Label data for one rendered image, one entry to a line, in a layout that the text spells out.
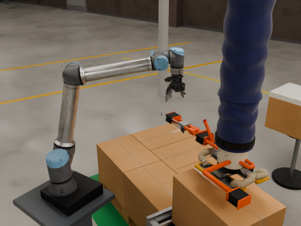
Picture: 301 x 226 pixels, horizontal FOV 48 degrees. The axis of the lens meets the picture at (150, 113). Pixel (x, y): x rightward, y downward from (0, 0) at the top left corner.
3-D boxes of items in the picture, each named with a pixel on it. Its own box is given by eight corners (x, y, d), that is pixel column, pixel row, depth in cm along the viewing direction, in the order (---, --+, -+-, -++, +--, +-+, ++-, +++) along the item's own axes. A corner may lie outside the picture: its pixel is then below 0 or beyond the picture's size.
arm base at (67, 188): (60, 200, 224) (58, 187, 221) (43, 191, 236) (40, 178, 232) (82, 186, 238) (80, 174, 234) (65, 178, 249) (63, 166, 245)
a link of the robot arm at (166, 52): (151, 52, 216) (170, 51, 217) (149, 48, 227) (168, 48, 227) (151, 67, 220) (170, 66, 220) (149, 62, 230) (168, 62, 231)
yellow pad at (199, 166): (246, 190, 192) (247, 183, 190) (233, 196, 187) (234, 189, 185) (206, 162, 218) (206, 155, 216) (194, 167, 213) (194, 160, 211)
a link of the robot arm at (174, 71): (167, 66, 229) (179, 63, 234) (167, 72, 231) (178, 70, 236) (175, 69, 222) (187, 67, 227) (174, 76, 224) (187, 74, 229)
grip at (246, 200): (250, 203, 166) (251, 195, 164) (237, 210, 162) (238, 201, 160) (238, 194, 172) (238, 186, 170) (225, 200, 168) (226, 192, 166)
